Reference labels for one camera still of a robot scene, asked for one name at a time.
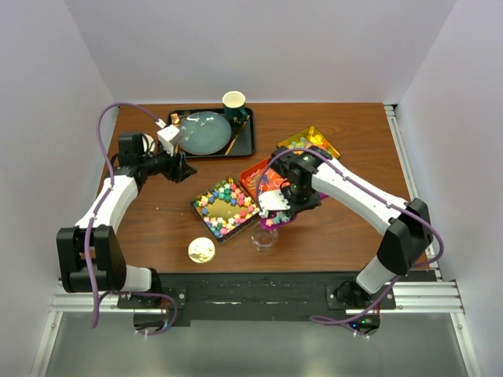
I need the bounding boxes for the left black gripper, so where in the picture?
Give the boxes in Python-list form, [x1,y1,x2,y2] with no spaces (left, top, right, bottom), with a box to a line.
[139,142,196,184]

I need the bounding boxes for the purple plastic scoop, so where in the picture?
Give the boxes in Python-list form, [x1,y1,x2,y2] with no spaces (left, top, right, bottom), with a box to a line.
[260,190,331,231]

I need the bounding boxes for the orange lollipop box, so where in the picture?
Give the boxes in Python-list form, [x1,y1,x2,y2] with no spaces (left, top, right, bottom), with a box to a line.
[239,159,287,199]

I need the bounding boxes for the clear plastic jar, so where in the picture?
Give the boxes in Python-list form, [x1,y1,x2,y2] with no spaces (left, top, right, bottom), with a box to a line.
[251,224,278,251]

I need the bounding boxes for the star candy tin box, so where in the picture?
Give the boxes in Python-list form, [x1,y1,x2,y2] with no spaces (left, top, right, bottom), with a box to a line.
[190,176,259,243]

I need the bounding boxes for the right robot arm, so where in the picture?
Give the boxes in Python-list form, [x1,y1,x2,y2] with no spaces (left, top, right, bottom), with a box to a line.
[258,146,433,309]

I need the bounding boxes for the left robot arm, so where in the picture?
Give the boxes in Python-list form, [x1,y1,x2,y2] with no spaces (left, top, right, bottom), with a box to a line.
[56,126,196,308]

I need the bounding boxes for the white ceramic bowl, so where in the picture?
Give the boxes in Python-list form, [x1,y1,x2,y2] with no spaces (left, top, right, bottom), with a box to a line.
[141,134,156,154]

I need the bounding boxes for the blue-grey ceramic plate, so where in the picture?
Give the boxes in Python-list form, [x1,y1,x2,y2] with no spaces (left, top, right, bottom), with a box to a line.
[179,111,232,156]

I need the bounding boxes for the gold fork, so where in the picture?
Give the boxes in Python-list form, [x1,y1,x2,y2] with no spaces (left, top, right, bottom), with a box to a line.
[170,112,181,130]

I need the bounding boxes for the gold tin of gummies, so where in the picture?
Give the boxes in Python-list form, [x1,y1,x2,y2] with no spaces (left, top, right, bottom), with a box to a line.
[277,126,341,159]

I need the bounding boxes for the black serving tray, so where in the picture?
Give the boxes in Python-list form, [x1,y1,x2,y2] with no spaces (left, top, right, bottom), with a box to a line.
[167,108,256,159]

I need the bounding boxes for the gold chopsticks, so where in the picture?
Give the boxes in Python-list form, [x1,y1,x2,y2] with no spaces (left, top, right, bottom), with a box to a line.
[225,121,248,156]

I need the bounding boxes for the gold round jar lid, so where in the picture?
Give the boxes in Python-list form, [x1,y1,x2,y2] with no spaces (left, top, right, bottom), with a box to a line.
[188,237,215,264]

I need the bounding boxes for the dark green mug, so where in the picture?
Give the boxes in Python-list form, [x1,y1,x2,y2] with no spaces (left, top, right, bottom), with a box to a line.
[222,91,248,124]

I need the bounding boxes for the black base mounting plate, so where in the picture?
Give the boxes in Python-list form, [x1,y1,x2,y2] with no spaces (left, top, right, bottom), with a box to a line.
[116,270,438,329]

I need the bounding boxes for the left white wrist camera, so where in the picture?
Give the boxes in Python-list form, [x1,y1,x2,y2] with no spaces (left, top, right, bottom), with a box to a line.
[157,125,182,156]

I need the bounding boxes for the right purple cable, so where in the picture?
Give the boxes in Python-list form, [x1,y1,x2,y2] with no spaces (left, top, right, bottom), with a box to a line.
[255,147,445,331]

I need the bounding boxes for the purple cable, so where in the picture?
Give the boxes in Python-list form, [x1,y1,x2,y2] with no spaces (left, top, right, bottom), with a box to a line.
[90,102,180,337]
[255,147,445,331]

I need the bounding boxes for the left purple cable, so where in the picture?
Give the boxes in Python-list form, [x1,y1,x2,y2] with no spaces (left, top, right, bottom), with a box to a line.
[90,102,180,337]

